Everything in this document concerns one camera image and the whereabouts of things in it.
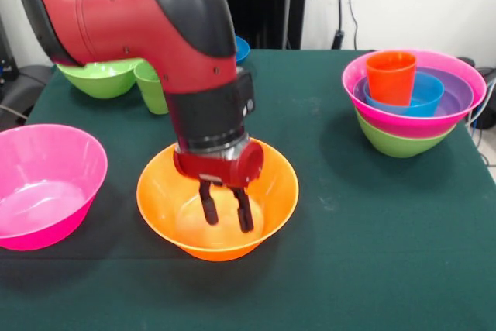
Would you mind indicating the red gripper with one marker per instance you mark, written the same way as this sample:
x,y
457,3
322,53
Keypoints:
x,y
217,168

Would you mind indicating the orange plastic bowl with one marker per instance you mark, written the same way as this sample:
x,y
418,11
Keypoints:
x,y
162,199

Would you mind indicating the dark blue bowl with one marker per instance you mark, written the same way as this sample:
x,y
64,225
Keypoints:
x,y
242,50

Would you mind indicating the orange-red plastic cup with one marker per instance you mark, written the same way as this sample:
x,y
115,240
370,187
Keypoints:
x,y
391,79

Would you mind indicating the translucent blue bowl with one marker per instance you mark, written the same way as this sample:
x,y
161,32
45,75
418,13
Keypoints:
x,y
426,94

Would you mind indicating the purple plastic bowl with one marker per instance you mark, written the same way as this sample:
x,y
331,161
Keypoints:
x,y
457,94

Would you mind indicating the pink plastic bowl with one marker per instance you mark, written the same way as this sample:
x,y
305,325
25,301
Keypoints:
x,y
46,176
445,63

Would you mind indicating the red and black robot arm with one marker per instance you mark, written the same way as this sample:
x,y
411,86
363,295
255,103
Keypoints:
x,y
128,21

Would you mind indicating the dark green tablecloth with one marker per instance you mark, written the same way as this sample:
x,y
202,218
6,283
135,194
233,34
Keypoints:
x,y
348,249

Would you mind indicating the green plastic cup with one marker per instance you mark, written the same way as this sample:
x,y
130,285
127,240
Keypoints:
x,y
153,90

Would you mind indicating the green plastic bowl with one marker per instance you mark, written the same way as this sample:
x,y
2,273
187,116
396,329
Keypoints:
x,y
403,147
100,83

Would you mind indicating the black equipment box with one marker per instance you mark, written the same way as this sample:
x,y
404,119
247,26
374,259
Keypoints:
x,y
5,52

